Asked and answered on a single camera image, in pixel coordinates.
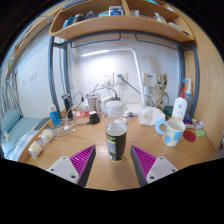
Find white wall box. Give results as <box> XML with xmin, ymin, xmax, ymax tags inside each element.
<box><xmin>143</xmin><ymin>72</ymin><xmax>158</xmax><ymax>88</ymax></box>

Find white wall socket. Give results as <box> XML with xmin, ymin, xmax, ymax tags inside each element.
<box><xmin>100</xmin><ymin>73</ymin><xmax>114</xmax><ymax>86</ymax></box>
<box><xmin>114</xmin><ymin>72</ymin><xmax>128</xmax><ymax>86</ymax></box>

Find black charger block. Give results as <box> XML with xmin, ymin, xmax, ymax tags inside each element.
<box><xmin>88</xmin><ymin>111</ymin><xmax>101</xmax><ymax>125</ymax></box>

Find white mug with blue map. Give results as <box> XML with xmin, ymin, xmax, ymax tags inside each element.
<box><xmin>154</xmin><ymin>118</ymin><xmax>186</xmax><ymax>148</ymax></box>

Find wooden shelf unit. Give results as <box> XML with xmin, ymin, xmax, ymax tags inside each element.
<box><xmin>49</xmin><ymin>0</ymin><xmax>196</xmax><ymax>44</ymax></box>

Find black power cable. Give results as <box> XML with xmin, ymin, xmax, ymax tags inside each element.
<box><xmin>117</xmin><ymin>74</ymin><xmax>143</xmax><ymax>96</ymax></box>

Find brown tree figurine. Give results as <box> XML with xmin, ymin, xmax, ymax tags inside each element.
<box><xmin>148</xmin><ymin>73</ymin><xmax>170</xmax><ymax>111</ymax></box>

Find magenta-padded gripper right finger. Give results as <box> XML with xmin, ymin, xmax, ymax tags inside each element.
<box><xmin>130</xmin><ymin>145</ymin><xmax>178</xmax><ymax>188</ymax></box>

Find clear bottle with dark label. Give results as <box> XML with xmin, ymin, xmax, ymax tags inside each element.
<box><xmin>104</xmin><ymin>100</ymin><xmax>128</xmax><ymax>163</ymax></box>

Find white lotion bottle red pump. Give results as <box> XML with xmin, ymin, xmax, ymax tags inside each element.
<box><xmin>171</xmin><ymin>87</ymin><xmax>188</xmax><ymax>122</ymax></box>

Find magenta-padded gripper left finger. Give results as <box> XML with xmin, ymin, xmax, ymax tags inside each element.
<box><xmin>46</xmin><ymin>144</ymin><xmax>97</xmax><ymax>188</ymax></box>

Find black electric shaver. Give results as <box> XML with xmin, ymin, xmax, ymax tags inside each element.
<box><xmin>61</xmin><ymin>93</ymin><xmax>74</xmax><ymax>120</ymax></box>

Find teal pillow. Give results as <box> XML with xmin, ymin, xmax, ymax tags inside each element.
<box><xmin>0</xmin><ymin>107</ymin><xmax>22</xmax><ymax>134</ymax></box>

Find white power adapter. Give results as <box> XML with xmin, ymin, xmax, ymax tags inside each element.
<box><xmin>99</xmin><ymin>95</ymin><xmax>116</xmax><ymax>113</ymax></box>

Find blue wash bottle bent nozzle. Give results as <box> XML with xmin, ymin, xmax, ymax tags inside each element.
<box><xmin>182</xmin><ymin>77</ymin><xmax>194</xmax><ymax>118</ymax></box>

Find green plastic packet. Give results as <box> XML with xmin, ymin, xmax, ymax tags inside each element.
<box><xmin>195</xmin><ymin>129</ymin><xmax>208</xmax><ymax>138</ymax></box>

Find small clear jar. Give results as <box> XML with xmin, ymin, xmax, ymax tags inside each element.
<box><xmin>39</xmin><ymin>128</ymin><xmax>55</xmax><ymax>144</ymax></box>
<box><xmin>27</xmin><ymin>140</ymin><xmax>44</xmax><ymax>159</ymax></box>

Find white tissue bag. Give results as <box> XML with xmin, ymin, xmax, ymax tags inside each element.
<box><xmin>137</xmin><ymin>105</ymin><xmax>166</xmax><ymax>126</ymax></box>

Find blue bottle with white cap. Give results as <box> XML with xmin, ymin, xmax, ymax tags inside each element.
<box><xmin>47</xmin><ymin>104</ymin><xmax>62</xmax><ymax>128</ymax></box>

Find steel tumbler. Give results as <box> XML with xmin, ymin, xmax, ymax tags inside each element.
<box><xmin>87</xmin><ymin>94</ymin><xmax>100</xmax><ymax>113</ymax></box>

